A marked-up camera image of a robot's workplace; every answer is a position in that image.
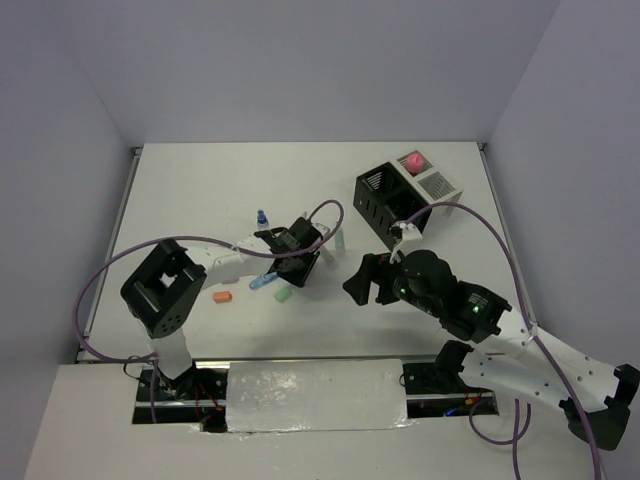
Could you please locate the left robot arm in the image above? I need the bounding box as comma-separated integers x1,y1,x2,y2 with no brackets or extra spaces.
120,217,328,399

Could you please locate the blue highlighter pen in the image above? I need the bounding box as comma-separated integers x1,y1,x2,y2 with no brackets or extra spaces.
249,272,278,291

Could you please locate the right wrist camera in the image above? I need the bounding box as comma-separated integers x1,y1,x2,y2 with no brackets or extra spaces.
390,222,423,263

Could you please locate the pink capped colourful tube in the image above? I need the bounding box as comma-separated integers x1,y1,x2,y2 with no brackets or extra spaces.
404,152,425,176

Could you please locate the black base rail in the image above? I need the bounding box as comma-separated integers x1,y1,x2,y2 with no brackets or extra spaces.
132,357,499,434

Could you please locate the orange marker cap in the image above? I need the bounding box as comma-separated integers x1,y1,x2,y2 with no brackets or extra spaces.
212,291,233,304

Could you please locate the white organizer container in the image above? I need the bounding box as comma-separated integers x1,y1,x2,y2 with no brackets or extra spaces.
386,150,463,220

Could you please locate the green highlighter pen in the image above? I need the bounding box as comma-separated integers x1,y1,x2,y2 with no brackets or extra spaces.
334,228,346,257

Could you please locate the blue spray bottle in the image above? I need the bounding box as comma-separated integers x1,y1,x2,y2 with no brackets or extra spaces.
256,210,270,231

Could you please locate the black organizer container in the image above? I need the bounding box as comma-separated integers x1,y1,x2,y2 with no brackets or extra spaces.
353,162,429,250

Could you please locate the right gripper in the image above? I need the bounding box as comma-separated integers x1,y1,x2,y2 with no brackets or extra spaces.
342,251,440,316

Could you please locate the green marker cap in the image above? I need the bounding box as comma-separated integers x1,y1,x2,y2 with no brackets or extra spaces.
274,287,293,304

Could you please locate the orange frosted marker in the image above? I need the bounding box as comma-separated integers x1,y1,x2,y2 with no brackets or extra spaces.
320,246,339,270

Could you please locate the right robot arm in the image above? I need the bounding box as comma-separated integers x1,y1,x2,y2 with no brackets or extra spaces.
343,250,639,451

